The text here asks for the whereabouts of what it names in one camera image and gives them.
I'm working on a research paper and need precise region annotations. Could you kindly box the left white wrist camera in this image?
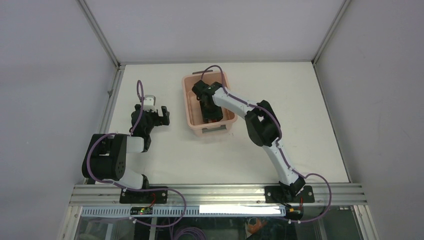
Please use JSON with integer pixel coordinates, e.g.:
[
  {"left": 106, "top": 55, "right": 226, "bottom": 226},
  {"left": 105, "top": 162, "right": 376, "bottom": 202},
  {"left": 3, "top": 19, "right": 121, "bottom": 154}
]
[{"left": 142, "top": 95, "right": 157, "bottom": 112}]

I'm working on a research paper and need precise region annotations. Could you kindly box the coiled purple cable below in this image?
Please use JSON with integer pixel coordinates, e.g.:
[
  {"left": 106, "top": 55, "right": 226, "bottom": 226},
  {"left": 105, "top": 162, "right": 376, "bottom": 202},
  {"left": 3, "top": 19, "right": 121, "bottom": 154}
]
[{"left": 172, "top": 226, "right": 208, "bottom": 240}]

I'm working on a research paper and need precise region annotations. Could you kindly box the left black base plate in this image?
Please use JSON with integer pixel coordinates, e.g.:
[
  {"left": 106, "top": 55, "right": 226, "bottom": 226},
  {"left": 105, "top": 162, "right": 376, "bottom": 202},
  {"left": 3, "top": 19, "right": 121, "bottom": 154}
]
[{"left": 119, "top": 186, "right": 168, "bottom": 205}]

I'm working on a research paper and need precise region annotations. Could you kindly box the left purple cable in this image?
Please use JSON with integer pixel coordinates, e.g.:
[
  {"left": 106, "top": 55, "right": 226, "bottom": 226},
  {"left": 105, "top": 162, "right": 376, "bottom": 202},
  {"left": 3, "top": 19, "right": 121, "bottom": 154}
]
[{"left": 86, "top": 79, "right": 187, "bottom": 229}]

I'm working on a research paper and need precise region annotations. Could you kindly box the orange object below table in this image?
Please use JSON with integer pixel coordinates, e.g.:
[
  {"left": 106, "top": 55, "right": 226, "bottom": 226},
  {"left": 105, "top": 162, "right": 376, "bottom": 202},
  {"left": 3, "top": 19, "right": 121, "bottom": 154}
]
[{"left": 246, "top": 217, "right": 268, "bottom": 234}]

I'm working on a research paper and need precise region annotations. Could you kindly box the aluminium frame rail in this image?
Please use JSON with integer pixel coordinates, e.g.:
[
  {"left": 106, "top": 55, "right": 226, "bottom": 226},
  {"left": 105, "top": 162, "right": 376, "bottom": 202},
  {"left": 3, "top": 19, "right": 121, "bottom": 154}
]
[{"left": 69, "top": 183, "right": 368, "bottom": 207}]

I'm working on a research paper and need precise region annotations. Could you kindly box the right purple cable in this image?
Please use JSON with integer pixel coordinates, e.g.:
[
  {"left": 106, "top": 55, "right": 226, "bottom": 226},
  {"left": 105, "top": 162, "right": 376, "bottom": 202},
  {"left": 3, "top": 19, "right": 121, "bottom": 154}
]
[{"left": 200, "top": 64, "right": 332, "bottom": 224}]

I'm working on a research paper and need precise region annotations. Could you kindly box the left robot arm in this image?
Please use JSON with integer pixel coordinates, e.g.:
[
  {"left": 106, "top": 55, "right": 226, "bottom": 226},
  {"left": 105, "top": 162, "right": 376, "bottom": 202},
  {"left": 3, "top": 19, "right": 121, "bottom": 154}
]
[{"left": 81, "top": 104, "right": 170, "bottom": 203}]

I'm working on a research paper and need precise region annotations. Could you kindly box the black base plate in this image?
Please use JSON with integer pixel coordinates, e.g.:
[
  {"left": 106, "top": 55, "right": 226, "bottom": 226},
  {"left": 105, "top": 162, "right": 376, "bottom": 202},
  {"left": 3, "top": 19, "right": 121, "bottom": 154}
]
[
  {"left": 119, "top": 186, "right": 168, "bottom": 205},
  {"left": 264, "top": 185, "right": 315, "bottom": 204}
]

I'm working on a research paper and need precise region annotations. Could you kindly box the purple cable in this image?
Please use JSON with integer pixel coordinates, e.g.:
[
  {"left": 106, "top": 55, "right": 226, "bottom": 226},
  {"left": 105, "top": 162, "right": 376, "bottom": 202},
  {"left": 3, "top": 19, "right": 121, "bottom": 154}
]
[
  {"left": 200, "top": 64, "right": 332, "bottom": 224},
  {"left": 86, "top": 79, "right": 187, "bottom": 229}
]

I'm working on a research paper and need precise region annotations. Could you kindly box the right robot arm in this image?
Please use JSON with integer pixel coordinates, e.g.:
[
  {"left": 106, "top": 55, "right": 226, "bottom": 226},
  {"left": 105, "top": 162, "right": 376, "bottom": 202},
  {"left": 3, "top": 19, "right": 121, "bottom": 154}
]
[{"left": 192, "top": 80, "right": 306, "bottom": 203}]

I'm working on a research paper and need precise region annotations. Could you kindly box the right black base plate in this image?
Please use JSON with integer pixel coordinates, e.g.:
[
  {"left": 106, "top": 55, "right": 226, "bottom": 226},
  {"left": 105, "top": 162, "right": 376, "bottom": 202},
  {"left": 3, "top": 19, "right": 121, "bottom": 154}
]
[{"left": 264, "top": 185, "right": 315, "bottom": 204}]

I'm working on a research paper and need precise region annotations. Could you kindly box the white slotted cable duct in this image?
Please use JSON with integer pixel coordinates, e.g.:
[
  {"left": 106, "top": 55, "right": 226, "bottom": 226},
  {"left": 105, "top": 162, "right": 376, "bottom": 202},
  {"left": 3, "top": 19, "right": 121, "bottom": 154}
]
[{"left": 81, "top": 205, "right": 286, "bottom": 218}]

